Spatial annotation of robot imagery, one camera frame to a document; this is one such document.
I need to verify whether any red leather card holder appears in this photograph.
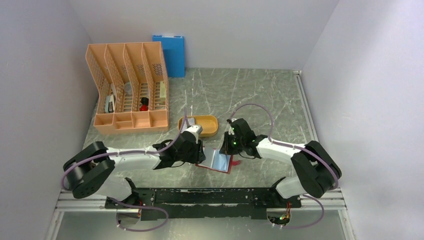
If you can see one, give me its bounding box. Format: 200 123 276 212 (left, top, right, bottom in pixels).
195 147 241 174

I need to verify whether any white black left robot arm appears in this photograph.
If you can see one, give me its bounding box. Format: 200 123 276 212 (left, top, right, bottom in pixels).
61 130 207 208

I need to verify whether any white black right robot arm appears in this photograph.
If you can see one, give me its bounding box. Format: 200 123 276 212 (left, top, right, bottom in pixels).
220 118 342 207

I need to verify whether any yellow oval tray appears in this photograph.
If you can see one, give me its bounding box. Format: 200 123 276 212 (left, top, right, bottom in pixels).
177 115 219 138

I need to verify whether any black red item in organizer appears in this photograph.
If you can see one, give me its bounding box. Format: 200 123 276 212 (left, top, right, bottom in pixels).
139 97 149 112

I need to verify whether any beige eraser block in organizer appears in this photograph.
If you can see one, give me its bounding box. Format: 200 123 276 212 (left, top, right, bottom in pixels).
159 81 167 102

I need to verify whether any orange plastic file organizer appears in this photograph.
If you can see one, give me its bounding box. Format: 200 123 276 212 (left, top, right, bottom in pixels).
85 41 170 135

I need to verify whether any white stapler in organizer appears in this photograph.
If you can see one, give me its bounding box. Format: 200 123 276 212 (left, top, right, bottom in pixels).
104 94 115 113

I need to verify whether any blue plastic box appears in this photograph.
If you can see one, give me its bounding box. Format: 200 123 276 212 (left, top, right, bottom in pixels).
151 35 186 78

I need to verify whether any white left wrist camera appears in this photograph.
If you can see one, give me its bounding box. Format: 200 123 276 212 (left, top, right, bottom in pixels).
183 124 203 141

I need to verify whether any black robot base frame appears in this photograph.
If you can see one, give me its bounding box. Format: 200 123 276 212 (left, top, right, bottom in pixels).
124 187 302 221

